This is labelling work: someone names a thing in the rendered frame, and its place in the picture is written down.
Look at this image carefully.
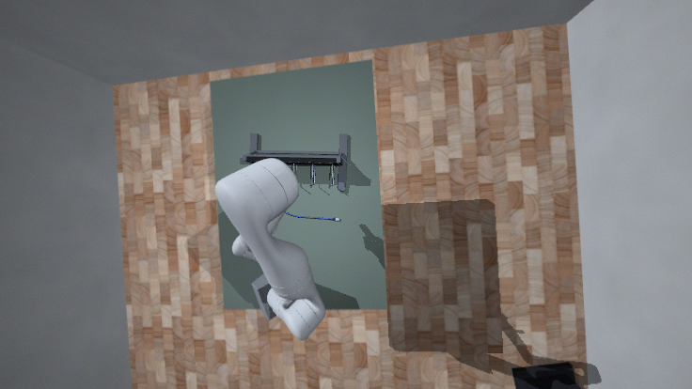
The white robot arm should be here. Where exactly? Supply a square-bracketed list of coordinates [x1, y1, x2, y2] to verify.
[215, 158, 326, 340]

